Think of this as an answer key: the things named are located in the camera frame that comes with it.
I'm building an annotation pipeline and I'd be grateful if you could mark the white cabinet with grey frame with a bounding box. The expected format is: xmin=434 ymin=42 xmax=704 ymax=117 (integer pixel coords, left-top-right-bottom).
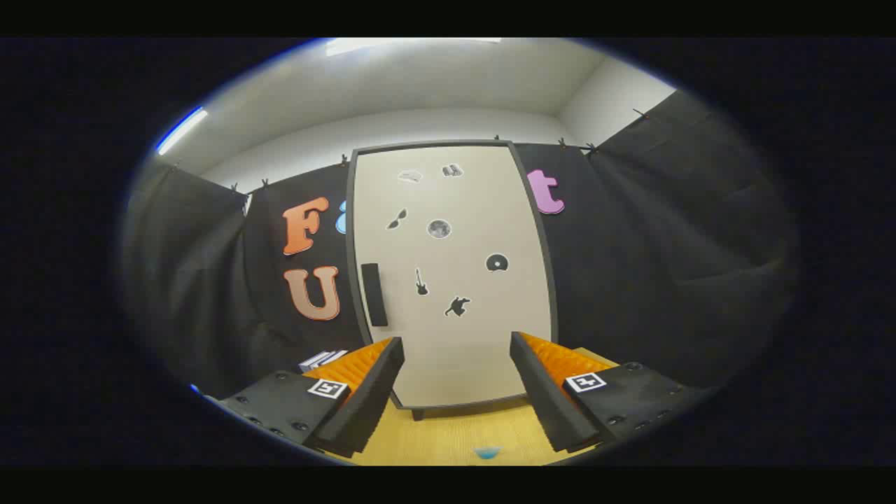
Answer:
xmin=345 ymin=140 xmax=561 ymax=422

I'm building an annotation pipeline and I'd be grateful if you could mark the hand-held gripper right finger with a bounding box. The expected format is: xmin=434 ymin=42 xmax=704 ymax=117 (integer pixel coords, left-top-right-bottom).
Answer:
xmin=510 ymin=332 xmax=701 ymax=454

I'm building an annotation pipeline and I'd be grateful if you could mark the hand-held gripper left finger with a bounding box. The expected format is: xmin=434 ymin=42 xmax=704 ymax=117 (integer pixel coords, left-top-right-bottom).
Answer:
xmin=218 ymin=337 xmax=406 ymax=459

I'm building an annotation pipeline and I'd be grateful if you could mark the black door handle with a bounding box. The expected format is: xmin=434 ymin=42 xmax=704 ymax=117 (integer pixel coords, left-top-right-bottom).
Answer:
xmin=360 ymin=263 xmax=389 ymax=328

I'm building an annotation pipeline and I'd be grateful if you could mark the long ceiling light strip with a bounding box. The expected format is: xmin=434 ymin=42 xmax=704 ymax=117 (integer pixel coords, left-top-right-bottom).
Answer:
xmin=155 ymin=106 xmax=209 ymax=156

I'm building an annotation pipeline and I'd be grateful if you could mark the black backdrop cloth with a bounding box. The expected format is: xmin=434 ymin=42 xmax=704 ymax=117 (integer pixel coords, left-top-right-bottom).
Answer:
xmin=122 ymin=90 xmax=799 ymax=400

